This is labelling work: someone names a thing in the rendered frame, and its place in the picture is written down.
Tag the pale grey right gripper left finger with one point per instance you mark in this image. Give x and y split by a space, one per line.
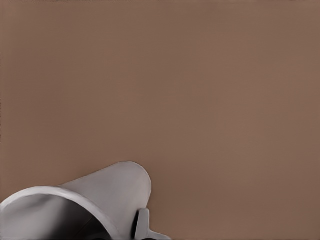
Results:
96 231

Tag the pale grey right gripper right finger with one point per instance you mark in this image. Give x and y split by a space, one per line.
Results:
143 222

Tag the white IKEA cup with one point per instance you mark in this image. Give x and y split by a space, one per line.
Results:
110 190

